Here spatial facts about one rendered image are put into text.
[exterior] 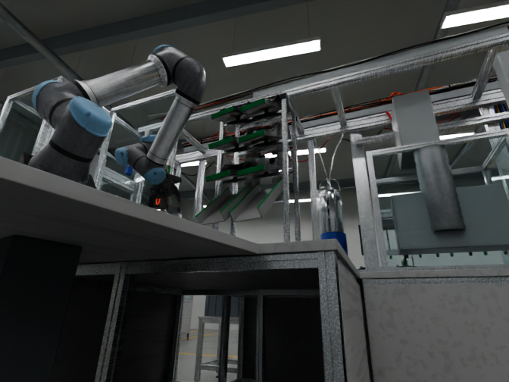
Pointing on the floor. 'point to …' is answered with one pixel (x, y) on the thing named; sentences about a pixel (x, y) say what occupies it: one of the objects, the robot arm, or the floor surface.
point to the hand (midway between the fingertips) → (175, 210)
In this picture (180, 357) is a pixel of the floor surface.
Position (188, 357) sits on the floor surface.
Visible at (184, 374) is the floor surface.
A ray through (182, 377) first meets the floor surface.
